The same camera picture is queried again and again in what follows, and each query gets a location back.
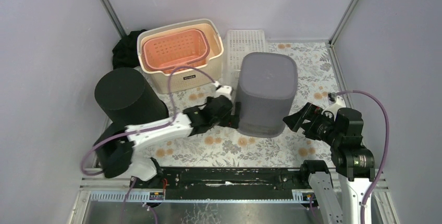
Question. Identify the pink plastic basket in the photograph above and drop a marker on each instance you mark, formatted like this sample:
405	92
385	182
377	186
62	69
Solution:
183	48

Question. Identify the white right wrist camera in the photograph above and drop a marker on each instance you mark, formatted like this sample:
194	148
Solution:
336	102

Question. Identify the black cloth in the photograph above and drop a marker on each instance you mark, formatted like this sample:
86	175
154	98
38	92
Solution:
125	51

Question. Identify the large black round bin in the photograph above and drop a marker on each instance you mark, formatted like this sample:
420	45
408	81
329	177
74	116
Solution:
127	98

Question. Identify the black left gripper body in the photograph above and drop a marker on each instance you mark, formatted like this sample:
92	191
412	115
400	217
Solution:
223	112

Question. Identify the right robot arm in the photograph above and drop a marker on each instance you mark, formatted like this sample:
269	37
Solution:
341	128

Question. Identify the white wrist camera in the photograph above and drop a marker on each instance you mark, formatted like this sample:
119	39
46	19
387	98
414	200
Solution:
336	102
222	90

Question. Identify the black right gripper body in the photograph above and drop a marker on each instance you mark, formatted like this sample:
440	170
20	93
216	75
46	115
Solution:
322	128

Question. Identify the grey mesh waste bin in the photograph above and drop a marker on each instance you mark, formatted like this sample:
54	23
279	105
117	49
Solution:
266	89

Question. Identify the white perforated plastic basket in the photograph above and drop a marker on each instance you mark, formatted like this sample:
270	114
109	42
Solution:
237	44

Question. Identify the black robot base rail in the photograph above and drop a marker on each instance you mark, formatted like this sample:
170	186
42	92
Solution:
223	183

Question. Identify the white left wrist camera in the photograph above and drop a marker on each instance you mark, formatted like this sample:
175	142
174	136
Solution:
222	90

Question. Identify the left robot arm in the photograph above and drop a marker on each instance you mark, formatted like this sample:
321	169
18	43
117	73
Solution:
117	155

